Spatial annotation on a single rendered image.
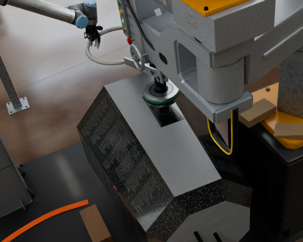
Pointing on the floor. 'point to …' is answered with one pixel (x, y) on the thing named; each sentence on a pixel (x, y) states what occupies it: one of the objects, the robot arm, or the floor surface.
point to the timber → (95, 224)
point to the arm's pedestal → (5, 178)
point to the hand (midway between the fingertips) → (94, 45)
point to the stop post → (14, 107)
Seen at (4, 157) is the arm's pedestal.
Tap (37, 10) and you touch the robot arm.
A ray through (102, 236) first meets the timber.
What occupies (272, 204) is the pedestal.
